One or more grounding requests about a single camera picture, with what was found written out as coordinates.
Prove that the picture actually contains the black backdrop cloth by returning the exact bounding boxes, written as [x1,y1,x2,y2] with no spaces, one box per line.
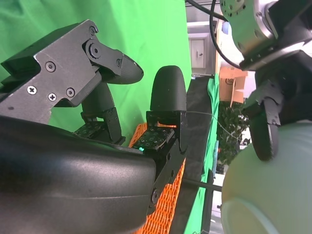
[170,78,215,234]

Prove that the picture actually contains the black tripod stand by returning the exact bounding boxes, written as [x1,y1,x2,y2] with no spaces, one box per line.
[182,170,222,234]

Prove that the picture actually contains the brown cardboard box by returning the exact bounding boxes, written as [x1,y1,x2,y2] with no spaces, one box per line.
[219,67,248,104]

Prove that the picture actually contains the orange wicker basket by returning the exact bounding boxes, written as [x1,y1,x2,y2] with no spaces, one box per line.
[131,123,186,234]

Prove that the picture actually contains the pale green bowl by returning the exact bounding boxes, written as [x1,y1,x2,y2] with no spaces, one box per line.
[220,121,312,234]

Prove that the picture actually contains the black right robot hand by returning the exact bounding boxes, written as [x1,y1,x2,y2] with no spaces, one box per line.
[0,19,188,234]

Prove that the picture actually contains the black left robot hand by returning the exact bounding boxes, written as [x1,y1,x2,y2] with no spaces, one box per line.
[242,50,312,162]

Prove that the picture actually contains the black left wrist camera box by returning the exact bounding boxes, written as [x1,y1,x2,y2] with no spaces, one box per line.
[239,42,305,71]

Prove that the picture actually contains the black left wrist camera cable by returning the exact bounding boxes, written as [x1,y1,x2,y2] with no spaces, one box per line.
[185,0,242,68]

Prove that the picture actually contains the thin hanging cable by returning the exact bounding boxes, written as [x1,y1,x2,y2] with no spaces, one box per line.
[186,111,242,142]

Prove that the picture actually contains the grey drawer cabinet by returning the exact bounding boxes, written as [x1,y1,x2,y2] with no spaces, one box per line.
[189,36,213,69]

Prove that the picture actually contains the green leafy plants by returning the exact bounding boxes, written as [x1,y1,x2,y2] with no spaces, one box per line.
[215,101,252,169]

